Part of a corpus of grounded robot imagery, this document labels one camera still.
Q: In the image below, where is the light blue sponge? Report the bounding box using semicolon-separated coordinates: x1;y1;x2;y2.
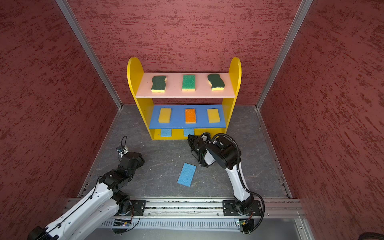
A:
184;129;195;137
161;129;172;138
178;163;197;187

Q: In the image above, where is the orange sponge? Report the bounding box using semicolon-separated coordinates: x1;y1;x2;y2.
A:
185;109;197;124

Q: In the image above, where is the yellow sponge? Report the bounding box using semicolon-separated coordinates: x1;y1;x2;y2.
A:
207;109;221;124
158;108;172;124

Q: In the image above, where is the dark green wavy sponge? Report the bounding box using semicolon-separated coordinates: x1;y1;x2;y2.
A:
151;76;167;93
207;74;225;91

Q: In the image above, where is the bright green rectangular sponge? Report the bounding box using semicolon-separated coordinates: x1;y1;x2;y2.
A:
182;75;196;92

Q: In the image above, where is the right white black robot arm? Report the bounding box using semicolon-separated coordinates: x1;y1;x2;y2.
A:
188;133;255;216

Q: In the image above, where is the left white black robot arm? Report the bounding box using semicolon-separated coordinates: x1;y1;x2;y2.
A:
27;152;145;240

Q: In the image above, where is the blue lower shelf board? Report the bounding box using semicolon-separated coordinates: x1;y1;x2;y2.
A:
149;105;226;129

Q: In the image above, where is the yellow wooden shelf unit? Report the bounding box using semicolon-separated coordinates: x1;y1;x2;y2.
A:
127;57;242;140

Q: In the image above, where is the pink upper shelf board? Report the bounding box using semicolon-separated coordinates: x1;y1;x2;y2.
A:
136;73;240;99

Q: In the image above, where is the left small circuit board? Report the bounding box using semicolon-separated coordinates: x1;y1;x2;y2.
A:
113;219;132;228

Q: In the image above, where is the small circuit board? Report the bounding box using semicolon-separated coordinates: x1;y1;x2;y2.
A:
237;220;255;229
113;219;132;228

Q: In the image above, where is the right small circuit board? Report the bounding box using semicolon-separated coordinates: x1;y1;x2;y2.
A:
237;220;255;229

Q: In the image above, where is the left aluminium corner profile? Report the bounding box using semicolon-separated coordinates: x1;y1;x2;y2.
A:
56;0;124;111

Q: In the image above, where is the aluminium corner profile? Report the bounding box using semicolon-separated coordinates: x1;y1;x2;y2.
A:
56;0;124;111
256;0;313;112

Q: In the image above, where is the right aluminium corner profile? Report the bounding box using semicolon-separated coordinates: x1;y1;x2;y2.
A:
256;0;313;112

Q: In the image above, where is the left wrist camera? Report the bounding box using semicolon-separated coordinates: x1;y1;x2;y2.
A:
116;146;129;159

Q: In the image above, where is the black corrugated cable conduit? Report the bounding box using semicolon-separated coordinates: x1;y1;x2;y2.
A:
196;132;266;229

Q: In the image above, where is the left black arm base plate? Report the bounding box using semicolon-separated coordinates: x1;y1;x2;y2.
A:
118;200;147;217

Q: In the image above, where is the aluminium mounting rail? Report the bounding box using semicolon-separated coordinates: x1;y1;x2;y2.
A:
65;197;305;218

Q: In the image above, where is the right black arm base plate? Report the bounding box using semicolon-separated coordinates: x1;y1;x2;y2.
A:
222;200;263;217

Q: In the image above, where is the white slotted cable duct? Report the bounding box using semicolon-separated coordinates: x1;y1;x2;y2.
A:
99;218;240;232

